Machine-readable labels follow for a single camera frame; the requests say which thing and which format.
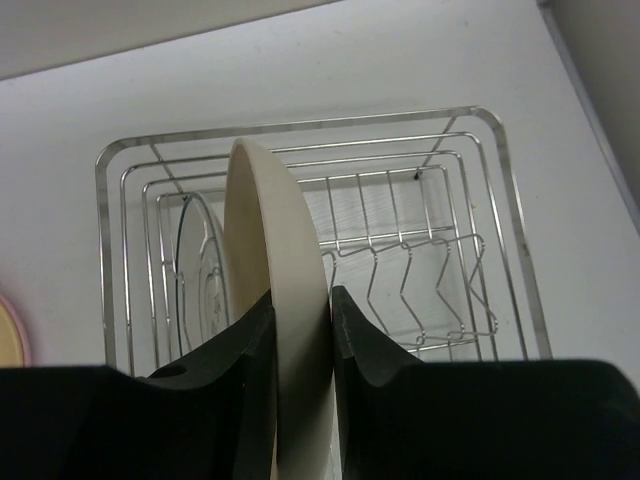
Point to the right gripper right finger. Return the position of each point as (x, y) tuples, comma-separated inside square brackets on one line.
[(403, 418)]

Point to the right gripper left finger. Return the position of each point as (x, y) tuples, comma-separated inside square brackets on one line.
[(209, 415)]

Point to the white plate with black rings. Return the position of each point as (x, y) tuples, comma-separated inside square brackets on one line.
[(202, 289)]

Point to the cream white plate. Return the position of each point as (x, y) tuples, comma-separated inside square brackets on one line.
[(271, 246)]

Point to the pink plate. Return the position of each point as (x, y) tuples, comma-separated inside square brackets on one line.
[(22, 325)]

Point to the beige yellow plate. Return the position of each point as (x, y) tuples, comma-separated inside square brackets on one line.
[(10, 335)]

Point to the metal wire dish rack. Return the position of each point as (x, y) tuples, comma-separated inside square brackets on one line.
[(417, 214)]

